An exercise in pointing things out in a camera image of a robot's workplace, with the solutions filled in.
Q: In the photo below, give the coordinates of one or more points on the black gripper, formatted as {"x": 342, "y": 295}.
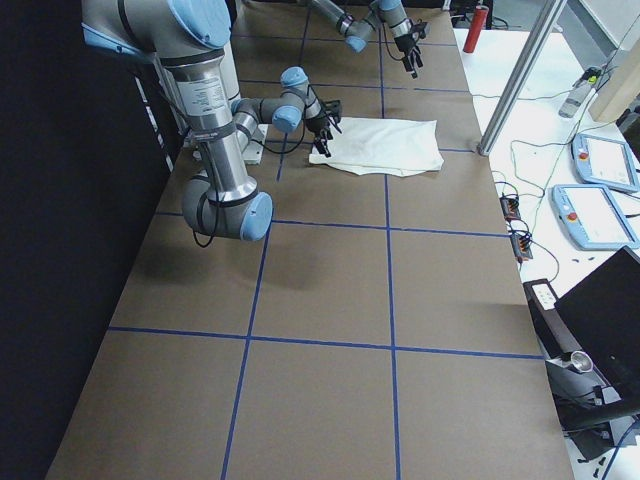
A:
{"x": 405, "y": 46}
{"x": 317, "y": 123}

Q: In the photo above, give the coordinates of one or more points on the cream cat print t-shirt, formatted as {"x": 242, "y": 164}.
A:
{"x": 394, "y": 147}

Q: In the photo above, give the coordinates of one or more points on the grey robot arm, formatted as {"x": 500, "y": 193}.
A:
{"x": 357, "y": 32}
{"x": 189, "y": 38}

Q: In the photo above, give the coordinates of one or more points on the red cylindrical bottle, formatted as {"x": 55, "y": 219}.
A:
{"x": 478, "y": 22}

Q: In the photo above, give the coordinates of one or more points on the black orange usb hub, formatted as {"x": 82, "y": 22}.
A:
{"x": 510, "y": 208}

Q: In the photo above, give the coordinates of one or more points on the brown paper table cover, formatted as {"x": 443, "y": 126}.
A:
{"x": 379, "y": 331}

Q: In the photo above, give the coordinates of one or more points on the wooden board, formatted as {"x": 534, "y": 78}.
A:
{"x": 620, "y": 91}

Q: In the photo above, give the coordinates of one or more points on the far teach pendant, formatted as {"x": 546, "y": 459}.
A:
{"x": 605, "y": 161}

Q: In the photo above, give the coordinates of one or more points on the teach pendant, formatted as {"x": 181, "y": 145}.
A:
{"x": 592, "y": 218}
{"x": 605, "y": 161}

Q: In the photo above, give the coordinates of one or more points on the near teach pendant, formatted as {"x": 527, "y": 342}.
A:
{"x": 592, "y": 218}

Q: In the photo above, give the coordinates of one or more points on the black box with white label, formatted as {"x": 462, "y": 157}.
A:
{"x": 555, "y": 336}

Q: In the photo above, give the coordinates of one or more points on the black laptop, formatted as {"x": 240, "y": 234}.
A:
{"x": 602, "y": 313}

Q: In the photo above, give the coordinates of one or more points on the steel cup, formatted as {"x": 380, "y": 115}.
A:
{"x": 580, "y": 362}

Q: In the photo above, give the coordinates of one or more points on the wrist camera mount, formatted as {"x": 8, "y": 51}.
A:
{"x": 420, "y": 29}
{"x": 333, "y": 110}

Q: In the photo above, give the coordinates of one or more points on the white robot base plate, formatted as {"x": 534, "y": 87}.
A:
{"x": 252, "y": 153}

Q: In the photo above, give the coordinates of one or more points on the aluminium frame post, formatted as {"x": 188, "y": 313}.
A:
{"x": 532, "y": 48}

